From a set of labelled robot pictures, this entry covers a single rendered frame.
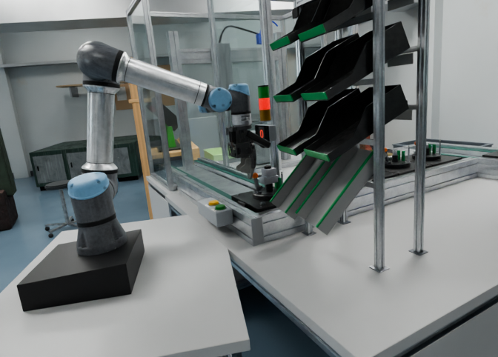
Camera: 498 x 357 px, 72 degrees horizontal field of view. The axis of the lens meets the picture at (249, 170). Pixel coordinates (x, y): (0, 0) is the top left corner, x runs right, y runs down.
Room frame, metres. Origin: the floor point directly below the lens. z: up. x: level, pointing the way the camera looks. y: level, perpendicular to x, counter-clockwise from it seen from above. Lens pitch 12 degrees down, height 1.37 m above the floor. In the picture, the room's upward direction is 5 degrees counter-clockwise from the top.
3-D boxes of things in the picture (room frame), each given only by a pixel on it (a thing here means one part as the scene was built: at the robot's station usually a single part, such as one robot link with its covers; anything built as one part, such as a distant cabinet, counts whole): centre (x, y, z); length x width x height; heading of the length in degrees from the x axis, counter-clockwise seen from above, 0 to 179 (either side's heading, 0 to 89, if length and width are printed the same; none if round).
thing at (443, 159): (1.79, -0.96, 1.01); 0.24 x 0.24 x 0.13; 27
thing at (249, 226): (1.52, 0.18, 0.91); 0.89 x 0.06 x 0.11; 27
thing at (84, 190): (1.04, 0.50, 1.11); 0.13 x 0.12 x 0.14; 13
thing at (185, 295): (1.04, 0.44, 0.84); 0.90 x 0.70 x 0.03; 8
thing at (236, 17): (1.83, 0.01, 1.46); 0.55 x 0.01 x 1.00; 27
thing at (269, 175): (1.34, -0.09, 1.06); 0.08 x 0.04 x 0.07; 117
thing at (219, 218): (1.32, 0.15, 0.93); 0.21 x 0.07 x 0.06; 27
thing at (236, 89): (1.29, 0.01, 1.37); 0.09 x 0.08 x 0.11; 103
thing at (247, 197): (1.34, -0.08, 0.96); 0.24 x 0.24 x 0.02; 27
